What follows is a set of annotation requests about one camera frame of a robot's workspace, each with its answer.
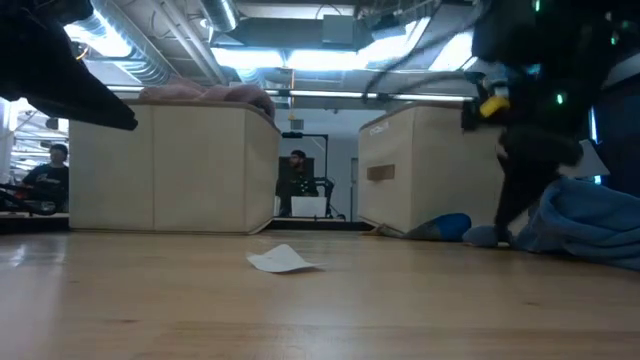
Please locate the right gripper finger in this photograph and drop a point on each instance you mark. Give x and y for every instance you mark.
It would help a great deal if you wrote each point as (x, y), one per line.
(565, 150)
(515, 190)

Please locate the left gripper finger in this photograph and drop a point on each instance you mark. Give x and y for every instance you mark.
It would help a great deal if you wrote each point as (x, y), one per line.
(75, 85)

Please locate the teal socks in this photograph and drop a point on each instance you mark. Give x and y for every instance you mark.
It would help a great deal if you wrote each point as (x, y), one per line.
(590, 225)

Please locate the pink woven garment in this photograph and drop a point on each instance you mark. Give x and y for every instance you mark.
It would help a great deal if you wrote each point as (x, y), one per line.
(210, 94)

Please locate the white paper card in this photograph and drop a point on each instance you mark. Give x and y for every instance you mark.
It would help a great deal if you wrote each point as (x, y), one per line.
(587, 165)

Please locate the blue lit vertical strip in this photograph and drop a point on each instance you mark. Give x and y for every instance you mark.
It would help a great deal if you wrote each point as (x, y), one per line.
(593, 125)

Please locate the grey-blue sock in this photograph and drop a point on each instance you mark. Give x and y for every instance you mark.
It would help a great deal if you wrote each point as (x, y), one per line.
(480, 236)

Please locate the small blue sock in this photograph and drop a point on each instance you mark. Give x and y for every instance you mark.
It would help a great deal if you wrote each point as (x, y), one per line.
(452, 227)

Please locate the beige fabric bin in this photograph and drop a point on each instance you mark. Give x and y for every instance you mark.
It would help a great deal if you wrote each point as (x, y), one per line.
(440, 165)
(175, 170)

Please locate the person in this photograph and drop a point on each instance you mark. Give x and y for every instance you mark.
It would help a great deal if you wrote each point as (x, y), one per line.
(297, 175)
(50, 180)

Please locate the white paper tag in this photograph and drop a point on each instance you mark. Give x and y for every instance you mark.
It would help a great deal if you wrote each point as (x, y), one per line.
(280, 260)
(380, 231)

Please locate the bright ceiling light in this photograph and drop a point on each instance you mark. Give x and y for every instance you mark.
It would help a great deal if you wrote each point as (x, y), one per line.
(250, 59)

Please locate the grey ceiling unit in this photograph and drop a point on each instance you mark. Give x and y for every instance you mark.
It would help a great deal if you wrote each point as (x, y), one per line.
(340, 30)

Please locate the white box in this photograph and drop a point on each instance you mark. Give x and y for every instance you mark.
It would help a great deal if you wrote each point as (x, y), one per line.
(309, 206)

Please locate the flexible silver duct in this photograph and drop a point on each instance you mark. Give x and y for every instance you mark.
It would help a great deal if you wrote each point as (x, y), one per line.
(130, 55)

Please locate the round metal duct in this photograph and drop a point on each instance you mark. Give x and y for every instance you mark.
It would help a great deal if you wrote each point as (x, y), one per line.
(220, 12)

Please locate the grey wall box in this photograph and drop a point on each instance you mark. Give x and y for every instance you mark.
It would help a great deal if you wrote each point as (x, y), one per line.
(296, 124)

